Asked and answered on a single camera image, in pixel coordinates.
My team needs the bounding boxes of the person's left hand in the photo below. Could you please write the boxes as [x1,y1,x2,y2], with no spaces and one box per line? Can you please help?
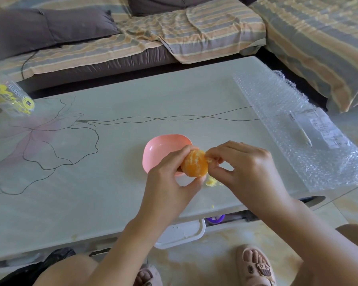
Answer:
[138,145,204,229]

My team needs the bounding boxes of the person's right hand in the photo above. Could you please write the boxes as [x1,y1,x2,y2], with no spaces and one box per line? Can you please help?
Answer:
[205,141,291,212]

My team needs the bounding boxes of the peeled orange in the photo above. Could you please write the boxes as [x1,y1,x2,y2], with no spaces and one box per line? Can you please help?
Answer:
[180,149,209,178]

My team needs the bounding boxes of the person's left forearm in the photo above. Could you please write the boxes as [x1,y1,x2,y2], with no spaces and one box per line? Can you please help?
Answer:
[85,214,179,286]

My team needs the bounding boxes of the person's right forearm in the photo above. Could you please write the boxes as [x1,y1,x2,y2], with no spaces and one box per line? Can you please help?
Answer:
[247,195,358,286]

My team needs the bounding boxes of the orange pith scraps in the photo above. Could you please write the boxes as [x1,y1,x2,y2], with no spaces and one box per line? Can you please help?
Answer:
[205,175,224,187]

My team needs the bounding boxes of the purple round object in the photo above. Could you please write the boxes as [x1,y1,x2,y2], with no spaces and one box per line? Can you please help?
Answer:
[207,214,226,225]

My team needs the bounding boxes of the white plastic tray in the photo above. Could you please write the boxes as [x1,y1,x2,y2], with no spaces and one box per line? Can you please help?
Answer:
[154,218,206,250]

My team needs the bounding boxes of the pink plastic bowl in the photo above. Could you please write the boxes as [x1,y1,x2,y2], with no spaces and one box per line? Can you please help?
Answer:
[142,134,193,177]

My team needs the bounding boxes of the white thin stick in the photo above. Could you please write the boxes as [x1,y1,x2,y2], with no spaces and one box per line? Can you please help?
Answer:
[289,111,313,147]

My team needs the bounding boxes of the clear bubble wrap sheet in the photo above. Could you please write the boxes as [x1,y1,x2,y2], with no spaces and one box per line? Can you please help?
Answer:
[233,70,358,193]

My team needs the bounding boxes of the white paper label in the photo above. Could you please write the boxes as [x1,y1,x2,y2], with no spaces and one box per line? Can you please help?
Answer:
[289,108,351,150]

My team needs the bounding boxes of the pink right sandal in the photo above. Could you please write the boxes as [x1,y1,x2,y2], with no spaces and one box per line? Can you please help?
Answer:
[236,244,277,286]

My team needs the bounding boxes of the pink sandal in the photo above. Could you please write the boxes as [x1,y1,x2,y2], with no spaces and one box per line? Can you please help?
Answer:
[236,244,277,286]
[132,263,163,286]

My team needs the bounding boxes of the pink left sandal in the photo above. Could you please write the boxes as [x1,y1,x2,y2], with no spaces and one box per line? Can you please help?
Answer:
[132,263,163,286]

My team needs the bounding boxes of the striped sofa cover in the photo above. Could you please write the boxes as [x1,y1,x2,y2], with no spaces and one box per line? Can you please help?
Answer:
[250,0,358,114]
[0,0,267,82]

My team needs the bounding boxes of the dark brown sofa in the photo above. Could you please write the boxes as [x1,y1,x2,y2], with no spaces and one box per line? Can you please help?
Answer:
[17,44,181,93]

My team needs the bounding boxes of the person's left leg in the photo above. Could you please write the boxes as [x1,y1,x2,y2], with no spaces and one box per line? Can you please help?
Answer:
[32,254,99,286]

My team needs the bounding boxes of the dark brown cushion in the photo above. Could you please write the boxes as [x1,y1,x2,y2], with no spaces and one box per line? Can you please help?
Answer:
[127,0,222,17]

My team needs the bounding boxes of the black bag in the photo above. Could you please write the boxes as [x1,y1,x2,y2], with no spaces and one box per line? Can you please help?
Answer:
[0,248,77,286]

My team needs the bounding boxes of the clear bag with yellow print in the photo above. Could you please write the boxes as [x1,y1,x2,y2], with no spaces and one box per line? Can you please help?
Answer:
[0,71,36,117]

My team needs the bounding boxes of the large brown cushion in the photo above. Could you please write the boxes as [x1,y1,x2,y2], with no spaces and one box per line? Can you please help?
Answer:
[0,8,122,65]

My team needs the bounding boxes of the black cable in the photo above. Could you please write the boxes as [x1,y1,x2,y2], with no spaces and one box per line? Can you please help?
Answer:
[20,50,48,81]

